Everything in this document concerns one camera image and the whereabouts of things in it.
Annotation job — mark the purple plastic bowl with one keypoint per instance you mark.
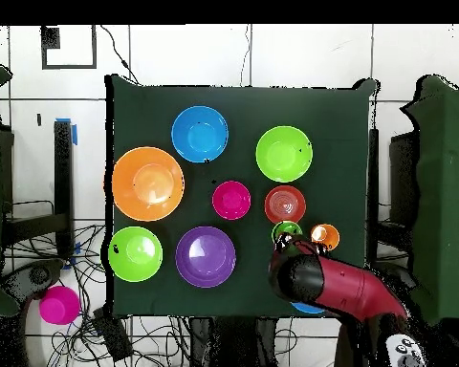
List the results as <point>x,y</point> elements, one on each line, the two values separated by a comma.
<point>205,256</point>

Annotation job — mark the dark green tablecloth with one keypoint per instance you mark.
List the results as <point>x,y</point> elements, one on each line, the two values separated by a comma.
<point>329,114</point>

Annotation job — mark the black stand with blue tape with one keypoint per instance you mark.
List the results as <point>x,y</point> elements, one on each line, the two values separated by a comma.
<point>63,172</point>

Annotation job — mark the green plastic cup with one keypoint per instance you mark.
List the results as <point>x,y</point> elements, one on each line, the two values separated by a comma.
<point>287,228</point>

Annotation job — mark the green plastic bowl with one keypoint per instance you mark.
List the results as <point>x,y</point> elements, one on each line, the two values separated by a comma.
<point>135,254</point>
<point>284,154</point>

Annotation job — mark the black power strip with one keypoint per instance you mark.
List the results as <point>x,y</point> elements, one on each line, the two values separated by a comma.
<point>113,336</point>

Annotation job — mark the red plastic bowl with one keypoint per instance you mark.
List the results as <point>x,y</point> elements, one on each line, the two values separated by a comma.
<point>285,205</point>

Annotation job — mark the orange plastic cup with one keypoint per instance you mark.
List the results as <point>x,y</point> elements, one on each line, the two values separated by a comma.
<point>326,235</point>

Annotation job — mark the black box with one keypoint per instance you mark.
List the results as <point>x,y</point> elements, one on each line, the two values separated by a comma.
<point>6,168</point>
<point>403,172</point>

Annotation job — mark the pink plastic bowl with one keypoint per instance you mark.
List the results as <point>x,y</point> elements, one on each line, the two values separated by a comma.
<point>231,200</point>

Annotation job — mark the pink plastic cup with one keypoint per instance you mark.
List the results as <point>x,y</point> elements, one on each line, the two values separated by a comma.
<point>59,305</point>

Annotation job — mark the dark square floor frame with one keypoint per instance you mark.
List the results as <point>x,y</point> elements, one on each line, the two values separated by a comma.
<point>49,38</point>

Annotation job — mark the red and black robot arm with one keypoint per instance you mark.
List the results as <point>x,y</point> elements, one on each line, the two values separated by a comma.
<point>344,286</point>

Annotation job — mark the blue plastic bowl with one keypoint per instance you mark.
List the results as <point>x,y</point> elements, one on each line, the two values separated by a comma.
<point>308,308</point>
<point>199,133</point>

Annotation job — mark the large orange plastic bowl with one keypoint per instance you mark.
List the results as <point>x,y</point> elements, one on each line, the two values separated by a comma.
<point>148,184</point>

